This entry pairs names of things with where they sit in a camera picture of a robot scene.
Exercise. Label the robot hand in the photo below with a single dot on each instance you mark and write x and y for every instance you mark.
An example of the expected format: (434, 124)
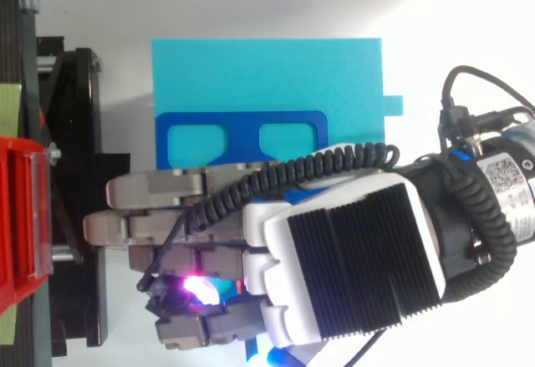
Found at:
(355, 254)

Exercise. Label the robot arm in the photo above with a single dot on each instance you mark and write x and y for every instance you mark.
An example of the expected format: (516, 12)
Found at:
(503, 183)

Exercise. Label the blue plate with square hollows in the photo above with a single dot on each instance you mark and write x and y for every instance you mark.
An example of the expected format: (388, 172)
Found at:
(242, 121)

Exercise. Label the turquoise plate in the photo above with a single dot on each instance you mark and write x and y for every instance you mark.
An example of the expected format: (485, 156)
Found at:
(267, 74)

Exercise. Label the black stand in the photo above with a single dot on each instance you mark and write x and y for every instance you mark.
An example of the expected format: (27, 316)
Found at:
(79, 133)

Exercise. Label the red bin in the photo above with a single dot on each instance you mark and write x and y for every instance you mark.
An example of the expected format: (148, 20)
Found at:
(16, 216)

